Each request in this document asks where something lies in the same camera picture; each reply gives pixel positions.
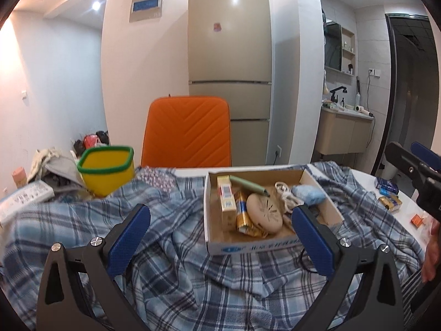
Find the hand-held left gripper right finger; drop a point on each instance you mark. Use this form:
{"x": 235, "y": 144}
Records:
{"x": 315, "y": 241}

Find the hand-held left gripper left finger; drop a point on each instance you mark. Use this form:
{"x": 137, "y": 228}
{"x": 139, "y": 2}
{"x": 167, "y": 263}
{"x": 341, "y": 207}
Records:
{"x": 129, "y": 239}

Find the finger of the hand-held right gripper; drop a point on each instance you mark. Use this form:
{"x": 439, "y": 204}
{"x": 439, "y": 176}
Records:
{"x": 427, "y": 153}
{"x": 405, "y": 160}

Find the light blue tissue packet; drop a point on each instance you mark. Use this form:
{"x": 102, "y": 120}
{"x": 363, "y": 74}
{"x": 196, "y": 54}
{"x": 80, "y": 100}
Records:
{"x": 310, "y": 196}

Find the round beige vented disc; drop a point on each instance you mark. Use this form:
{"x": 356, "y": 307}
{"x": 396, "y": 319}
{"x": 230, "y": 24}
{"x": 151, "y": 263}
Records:
{"x": 267, "y": 213}

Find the shallow cardboard box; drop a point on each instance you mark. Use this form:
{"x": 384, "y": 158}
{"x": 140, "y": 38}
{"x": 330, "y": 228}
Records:
{"x": 248, "y": 248}

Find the gold and blue cigarette pack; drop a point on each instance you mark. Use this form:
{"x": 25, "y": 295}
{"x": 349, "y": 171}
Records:
{"x": 243, "y": 213}

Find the pale green pouch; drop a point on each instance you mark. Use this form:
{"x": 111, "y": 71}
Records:
{"x": 246, "y": 183}

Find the yellow small box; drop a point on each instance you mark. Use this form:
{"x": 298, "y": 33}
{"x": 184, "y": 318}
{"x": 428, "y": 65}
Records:
{"x": 227, "y": 213}

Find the person's right hand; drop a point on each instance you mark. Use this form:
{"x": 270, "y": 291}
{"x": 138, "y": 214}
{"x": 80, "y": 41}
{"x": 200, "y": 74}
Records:
{"x": 432, "y": 248}

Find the white trash bin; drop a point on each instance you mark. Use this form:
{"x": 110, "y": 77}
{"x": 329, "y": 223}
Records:
{"x": 389, "y": 172}

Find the dark blue packet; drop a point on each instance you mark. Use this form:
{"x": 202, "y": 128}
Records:
{"x": 382, "y": 181}

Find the clear plastic packet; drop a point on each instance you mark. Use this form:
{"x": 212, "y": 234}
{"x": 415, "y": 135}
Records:
{"x": 429, "y": 232}

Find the yellow bin with green rim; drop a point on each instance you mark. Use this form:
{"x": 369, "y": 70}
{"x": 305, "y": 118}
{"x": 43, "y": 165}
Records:
{"x": 106, "y": 179}

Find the beige vanity cabinet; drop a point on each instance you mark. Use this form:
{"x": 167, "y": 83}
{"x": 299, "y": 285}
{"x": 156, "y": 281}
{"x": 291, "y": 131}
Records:
{"x": 344, "y": 134}

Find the floral patterned cloth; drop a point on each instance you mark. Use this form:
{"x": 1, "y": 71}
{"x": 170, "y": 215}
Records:
{"x": 156, "y": 179}

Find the white hair dryer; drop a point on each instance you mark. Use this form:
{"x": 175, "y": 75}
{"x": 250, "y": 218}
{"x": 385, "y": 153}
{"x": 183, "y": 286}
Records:
{"x": 360, "y": 108}

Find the black framed glass door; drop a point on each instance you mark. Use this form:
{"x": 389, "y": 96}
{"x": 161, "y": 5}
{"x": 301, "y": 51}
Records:
{"x": 410, "y": 86}

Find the blue plaid shirt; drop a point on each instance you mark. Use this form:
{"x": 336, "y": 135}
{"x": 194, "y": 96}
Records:
{"x": 189, "y": 282}

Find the grey cloth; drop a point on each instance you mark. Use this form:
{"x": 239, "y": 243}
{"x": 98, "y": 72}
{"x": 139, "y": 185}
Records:
{"x": 63, "y": 172}

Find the black faucet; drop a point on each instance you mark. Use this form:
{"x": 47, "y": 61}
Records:
{"x": 336, "y": 93}

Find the red plastic bag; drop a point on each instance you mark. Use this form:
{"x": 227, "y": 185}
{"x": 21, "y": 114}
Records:
{"x": 90, "y": 141}

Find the black plastic bag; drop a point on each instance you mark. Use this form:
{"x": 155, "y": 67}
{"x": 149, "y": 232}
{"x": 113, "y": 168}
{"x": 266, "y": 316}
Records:
{"x": 102, "y": 136}

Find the white hanging towel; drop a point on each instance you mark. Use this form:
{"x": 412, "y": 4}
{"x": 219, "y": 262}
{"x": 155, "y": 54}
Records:
{"x": 324, "y": 84}

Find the white printed box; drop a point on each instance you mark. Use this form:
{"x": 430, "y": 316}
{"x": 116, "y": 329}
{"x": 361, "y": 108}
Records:
{"x": 24, "y": 198}

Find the wooden niche shelf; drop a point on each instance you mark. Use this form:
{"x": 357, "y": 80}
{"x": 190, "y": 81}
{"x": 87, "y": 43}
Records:
{"x": 348, "y": 58}

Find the beige cloth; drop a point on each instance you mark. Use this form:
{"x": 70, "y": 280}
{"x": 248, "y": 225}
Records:
{"x": 43, "y": 157}

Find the orange chair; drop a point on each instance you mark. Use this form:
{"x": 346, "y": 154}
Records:
{"x": 186, "y": 134}

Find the bathroom mirror cabinet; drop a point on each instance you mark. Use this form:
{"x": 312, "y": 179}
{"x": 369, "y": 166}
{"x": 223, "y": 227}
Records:
{"x": 332, "y": 46}

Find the beige three-door refrigerator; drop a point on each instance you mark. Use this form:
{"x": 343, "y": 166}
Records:
{"x": 227, "y": 76}

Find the ceiling spotlight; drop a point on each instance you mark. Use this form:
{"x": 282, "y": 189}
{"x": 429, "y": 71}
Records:
{"x": 96, "y": 6}

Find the white wall socket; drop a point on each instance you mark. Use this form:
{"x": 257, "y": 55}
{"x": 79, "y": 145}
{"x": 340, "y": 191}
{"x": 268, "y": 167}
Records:
{"x": 373, "y": 72}

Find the low wall outlet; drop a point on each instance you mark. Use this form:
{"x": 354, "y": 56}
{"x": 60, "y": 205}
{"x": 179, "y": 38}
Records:
{"x": 278, "y": 151}

